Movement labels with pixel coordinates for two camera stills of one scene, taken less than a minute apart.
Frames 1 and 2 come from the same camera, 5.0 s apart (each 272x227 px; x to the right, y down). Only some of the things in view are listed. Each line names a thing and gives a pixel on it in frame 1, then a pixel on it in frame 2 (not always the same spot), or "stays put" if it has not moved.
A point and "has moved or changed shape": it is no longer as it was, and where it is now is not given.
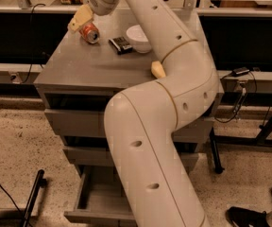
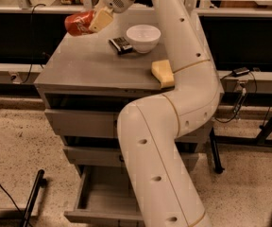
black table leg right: [216, 154] stays put
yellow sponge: [158, 69] stays put
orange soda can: [91, 32] has moved or changed shape
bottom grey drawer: [100, 195] stays put
